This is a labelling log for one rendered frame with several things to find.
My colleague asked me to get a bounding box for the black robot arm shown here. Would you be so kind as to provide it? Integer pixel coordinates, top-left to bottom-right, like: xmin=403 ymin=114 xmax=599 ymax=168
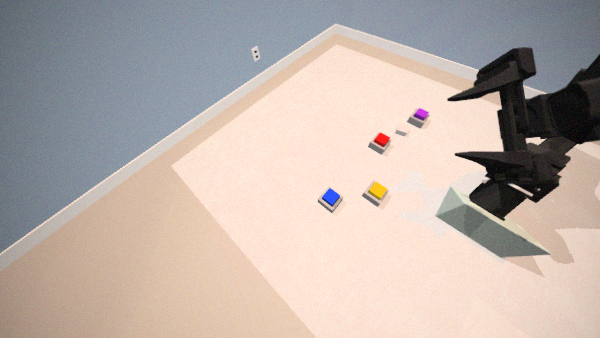
xmin=469 ymin=54 xmax=600 ymax=221

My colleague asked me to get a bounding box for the purple button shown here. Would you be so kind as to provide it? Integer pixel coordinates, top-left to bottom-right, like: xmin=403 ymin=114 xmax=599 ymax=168
xmin=406 ymin=108 xmax=431 ymax=128

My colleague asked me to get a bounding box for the blue button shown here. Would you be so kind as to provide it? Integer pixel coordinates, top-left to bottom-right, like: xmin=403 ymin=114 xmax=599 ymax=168
xmin=318 ymin=186 xmax=344 ymax=213

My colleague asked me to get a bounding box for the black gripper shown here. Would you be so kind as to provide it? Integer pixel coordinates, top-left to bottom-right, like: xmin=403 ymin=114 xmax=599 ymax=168
xmin=447 ymin=47 xmax=554 ymax=186

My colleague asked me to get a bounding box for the red button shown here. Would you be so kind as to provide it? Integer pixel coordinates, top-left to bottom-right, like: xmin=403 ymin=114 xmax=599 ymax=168
xmin=368 ymin=132 xmax=392 ymax=155

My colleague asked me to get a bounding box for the yellow button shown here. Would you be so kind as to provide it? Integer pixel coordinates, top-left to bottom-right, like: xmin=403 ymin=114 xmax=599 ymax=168
xmin=362 ymin=180 xmax=390 ymax=207

